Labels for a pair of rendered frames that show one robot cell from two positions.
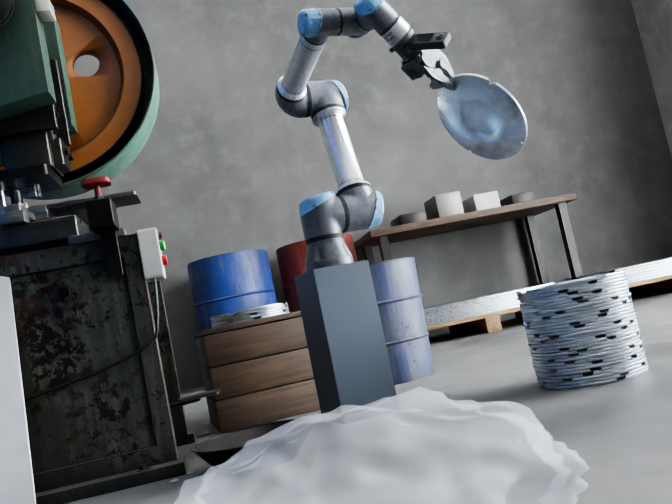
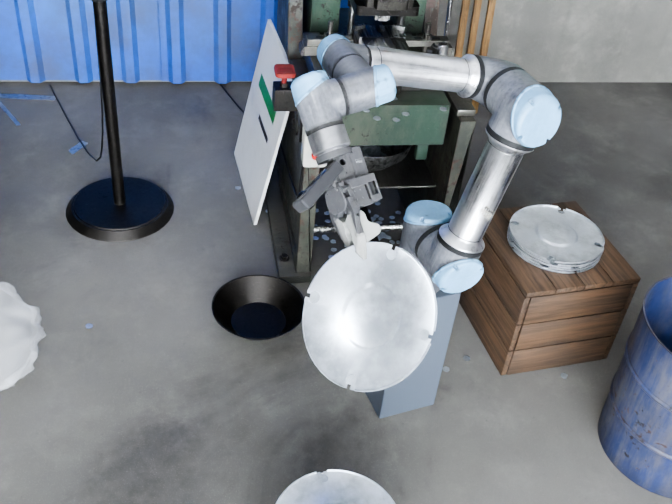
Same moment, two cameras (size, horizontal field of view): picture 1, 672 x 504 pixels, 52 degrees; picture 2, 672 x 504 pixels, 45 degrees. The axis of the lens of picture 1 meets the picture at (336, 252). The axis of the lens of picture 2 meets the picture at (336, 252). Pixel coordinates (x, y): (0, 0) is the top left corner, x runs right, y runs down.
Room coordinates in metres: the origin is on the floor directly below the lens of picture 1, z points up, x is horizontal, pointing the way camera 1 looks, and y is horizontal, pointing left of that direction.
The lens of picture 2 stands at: (1.80, -1.62, 1.84)
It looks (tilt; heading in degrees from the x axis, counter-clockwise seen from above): 39 degrees down; 87
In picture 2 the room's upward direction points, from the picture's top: 6 degrees clockwise
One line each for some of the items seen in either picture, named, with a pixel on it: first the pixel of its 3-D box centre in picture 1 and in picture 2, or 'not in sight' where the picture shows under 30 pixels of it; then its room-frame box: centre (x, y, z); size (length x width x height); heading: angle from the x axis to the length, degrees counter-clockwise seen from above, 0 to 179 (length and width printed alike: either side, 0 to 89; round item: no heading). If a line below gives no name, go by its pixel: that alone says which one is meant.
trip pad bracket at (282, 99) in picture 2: (106, 236); (288, 111); (1.72, 0.56, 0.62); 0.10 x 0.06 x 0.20; 10
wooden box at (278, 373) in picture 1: (260, 367); (539, 285); (2.56, 0.36, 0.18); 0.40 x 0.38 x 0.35; 107
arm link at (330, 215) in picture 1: (321, 215); (426, 229); (2.10, 0.02, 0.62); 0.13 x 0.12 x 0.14; 112
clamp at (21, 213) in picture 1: (18, 209); (326, 36); (1.82, 0.81, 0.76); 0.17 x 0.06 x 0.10; 10
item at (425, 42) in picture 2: not in sight; (429, 37); (2.15, 0.87, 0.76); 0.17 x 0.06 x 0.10; 10
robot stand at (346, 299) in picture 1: (345, 341); (404, 336); (2.10, 0.03, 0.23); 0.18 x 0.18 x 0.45; 23
